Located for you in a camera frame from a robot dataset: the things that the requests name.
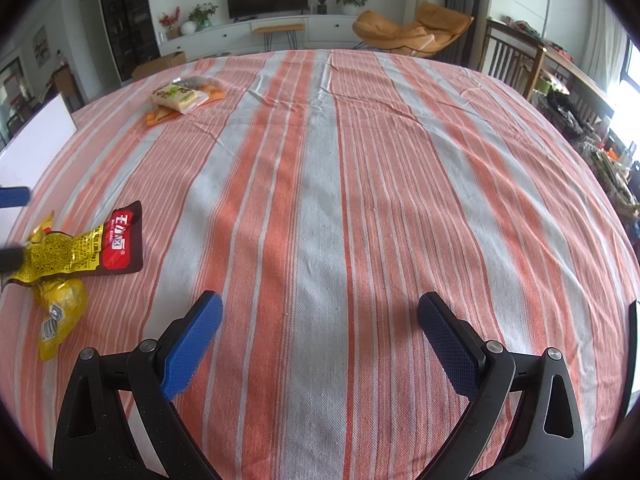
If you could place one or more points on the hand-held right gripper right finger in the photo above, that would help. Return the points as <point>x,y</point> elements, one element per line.
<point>447,342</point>

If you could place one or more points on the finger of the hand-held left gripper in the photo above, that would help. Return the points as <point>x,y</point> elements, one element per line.
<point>15,196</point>
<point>11,259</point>

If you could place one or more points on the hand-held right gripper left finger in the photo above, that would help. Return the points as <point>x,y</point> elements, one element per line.
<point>195,342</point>

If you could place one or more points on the red and yellow snack packet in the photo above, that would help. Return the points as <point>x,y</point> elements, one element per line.
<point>115,245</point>

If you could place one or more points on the pale green-print snack packet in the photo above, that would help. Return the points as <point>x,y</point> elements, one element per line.
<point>177,97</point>

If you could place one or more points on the white board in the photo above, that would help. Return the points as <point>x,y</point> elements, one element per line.
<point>35,160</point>

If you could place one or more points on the dark side table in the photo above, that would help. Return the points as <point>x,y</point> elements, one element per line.
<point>67,85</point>

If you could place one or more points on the cardboard box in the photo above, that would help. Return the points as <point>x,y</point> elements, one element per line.
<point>157,64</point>

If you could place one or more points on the orange striped tablecloth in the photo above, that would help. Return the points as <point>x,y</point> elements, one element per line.
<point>330,185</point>

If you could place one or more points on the dark snack packet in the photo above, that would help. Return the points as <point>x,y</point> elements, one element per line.
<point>192,81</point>

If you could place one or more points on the dark tall shelf cabinet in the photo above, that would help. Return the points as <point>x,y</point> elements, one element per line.
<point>127,15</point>

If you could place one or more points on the red flowers in vase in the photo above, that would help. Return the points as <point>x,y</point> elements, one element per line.
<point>170,22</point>

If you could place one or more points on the round white vase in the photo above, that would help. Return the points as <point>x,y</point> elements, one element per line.
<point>188,28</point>

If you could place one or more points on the clutter pile on dining table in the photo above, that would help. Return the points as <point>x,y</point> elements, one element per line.
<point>600,150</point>

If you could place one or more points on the green plant in pale pot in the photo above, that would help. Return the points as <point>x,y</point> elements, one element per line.
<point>202,16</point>

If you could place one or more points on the dark wooden chair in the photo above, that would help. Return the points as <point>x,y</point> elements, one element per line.
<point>502,52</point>

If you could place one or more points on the wooden bench with metal legs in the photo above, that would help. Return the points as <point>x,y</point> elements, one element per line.
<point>277,28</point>

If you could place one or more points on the orange lounge chair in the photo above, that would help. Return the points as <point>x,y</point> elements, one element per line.
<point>425,30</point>

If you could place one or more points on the white media cabinet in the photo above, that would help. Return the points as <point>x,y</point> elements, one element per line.
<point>325,27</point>

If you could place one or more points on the white sheer curtain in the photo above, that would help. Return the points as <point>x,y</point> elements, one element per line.
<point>605,30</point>

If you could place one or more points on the small plant in dark pot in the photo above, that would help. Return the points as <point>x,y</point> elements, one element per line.
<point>321,6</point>

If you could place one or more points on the framed wall picture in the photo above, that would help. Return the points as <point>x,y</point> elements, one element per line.
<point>41,45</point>

